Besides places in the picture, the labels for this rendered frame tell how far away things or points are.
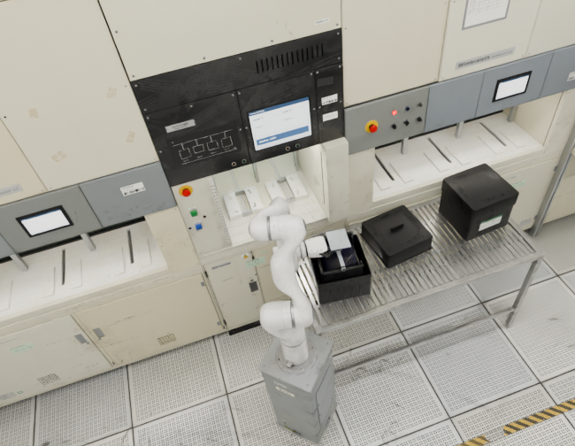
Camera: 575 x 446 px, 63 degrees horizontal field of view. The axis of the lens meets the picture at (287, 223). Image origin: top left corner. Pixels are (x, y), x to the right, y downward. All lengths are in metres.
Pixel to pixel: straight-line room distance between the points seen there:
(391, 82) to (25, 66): 1.52
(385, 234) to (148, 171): 1.29
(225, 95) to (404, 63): 0.84
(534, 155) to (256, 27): 2.02
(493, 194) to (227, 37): 1.59
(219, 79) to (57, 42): 0.60
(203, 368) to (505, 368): 1.90
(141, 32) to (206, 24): 0.24
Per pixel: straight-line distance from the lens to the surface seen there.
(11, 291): 3.03
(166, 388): 3.30
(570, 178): 3.75
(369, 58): 2.23
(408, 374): 3.15
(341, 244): 2.29
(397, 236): 2.63
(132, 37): 1.91
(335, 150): 2.34
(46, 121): 2.07
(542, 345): 3.44
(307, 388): 2.27
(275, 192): 2.85
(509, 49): 2.66
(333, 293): 2.42
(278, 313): 1.97
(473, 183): 2.76
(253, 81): 2.06
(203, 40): 1.94
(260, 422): 3.06
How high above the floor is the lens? 2.84
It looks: 47 degrees down
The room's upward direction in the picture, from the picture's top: 9 degrees counter-clockwise
